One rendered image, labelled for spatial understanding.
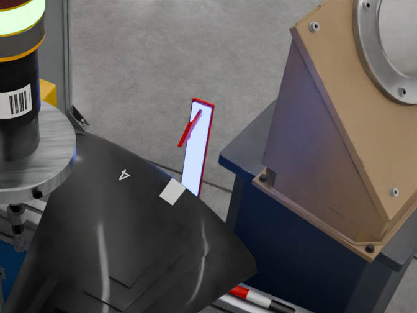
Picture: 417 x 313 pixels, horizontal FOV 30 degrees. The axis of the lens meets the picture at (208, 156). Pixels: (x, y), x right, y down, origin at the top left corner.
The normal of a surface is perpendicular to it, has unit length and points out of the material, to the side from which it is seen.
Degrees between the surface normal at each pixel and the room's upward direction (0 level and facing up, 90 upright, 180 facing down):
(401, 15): 64
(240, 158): 0
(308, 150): 90
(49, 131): 0
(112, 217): 12
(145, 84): 0
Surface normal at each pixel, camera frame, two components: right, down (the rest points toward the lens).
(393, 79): 0.63, -0.11
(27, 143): 0.72, 0.56
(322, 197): -0.62, 0.52
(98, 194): 0.30, -0.62
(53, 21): 0.92, 0.35
